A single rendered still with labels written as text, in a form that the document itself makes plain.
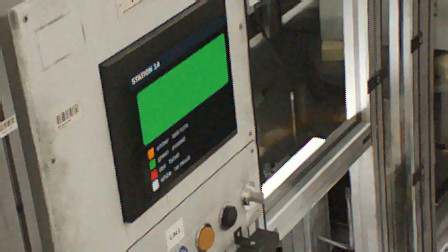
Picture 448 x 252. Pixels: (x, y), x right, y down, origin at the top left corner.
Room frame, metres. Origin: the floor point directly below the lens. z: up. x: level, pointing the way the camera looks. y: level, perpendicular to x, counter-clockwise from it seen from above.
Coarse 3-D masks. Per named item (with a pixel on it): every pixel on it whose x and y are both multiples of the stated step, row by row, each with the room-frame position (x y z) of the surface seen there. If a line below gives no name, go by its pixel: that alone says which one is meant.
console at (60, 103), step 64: (0, 0) 1.08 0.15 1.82; (64, 0) 1.06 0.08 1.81; (128, 0) 1.15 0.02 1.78; (192, 0) 1.25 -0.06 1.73; (64, 64) 1.05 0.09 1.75; (128, 64) 1.12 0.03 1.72; (64, 128) 1.04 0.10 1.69; (128, 128) 1.10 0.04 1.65; (64, 192) 1.02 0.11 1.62; (128, 192) 1.09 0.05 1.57; (192, 192) 1.21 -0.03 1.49; (256, 192) 1.31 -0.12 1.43
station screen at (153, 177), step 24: (216, 24) 1.25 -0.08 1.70; (192, 48) 1.20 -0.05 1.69; (144, 72) 1.12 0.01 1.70; (168, 72) 1.16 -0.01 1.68; (216, 96) 1.23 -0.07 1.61; (192, 120) 1.19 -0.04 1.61; (216, 120) 1.23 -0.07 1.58; (144, 144) 1.10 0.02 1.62; (168, 144) 1.14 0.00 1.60; (192, 144) 1.18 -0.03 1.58; (216, 144) 1.22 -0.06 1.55; (144, 168) 1.10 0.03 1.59; (168, 168) 1.14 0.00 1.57
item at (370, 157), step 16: (368, 0) 1.66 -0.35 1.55; (256, 144) 1.36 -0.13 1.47; (368, 160) 1.67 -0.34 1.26; (352, 176) 1.68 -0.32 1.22; (368, 176) 1.67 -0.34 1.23; (384, 176) 1.69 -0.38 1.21; (352, 192) 1.69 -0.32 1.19; (368, 192) 1.67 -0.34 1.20; (384, 192) 1.69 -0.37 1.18; (352, 208) 1.69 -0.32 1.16; (368, 208) 1.67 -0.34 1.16; (384, 208) 1.69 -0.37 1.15; (368, 224) 1.67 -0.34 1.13; (384, 224) 1.69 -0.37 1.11; (368, 240) 1.67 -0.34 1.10; (384, 240) 1.68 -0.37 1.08
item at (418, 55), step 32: (416, 0) 1.81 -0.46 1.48; (416, 32) 1.81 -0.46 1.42; (0, 64) 0.99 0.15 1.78; (416, 64) 1.81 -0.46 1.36; (0, 96) 0.99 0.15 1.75; (416, 96) 1.81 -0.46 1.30; (416, 128) 1.81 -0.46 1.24; (0, 160) 0.97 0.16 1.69; (416, 160) 1.81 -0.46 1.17; (0, 192) 0.97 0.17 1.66; (416, 192) 1.80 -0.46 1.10; (32, 224) 0.99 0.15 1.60; (320, 224) 1.85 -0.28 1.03; (352, 224) 1.79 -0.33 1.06
